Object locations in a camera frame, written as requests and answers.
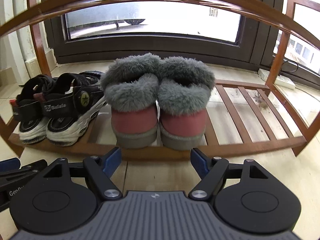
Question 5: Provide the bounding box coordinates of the pink furry boot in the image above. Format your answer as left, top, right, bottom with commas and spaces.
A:
100, 53, 161, 148
157, 56, 215, 151

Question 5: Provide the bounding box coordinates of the left pink furry boot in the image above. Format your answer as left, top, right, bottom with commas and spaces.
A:
100, 53, 161, 148

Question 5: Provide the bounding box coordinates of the brown wooden shoe rack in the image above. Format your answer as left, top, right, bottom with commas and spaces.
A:
0, 0, 320, 162

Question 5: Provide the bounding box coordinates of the black Balala sport sandal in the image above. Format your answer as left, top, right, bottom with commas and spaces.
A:
41, 70, 106, 147

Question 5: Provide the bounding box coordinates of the white power strip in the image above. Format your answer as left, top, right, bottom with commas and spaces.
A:
258, 68, 296, 90

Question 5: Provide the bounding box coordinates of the right pink furry boot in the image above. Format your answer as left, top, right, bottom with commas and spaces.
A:
157, 56, 215, 151

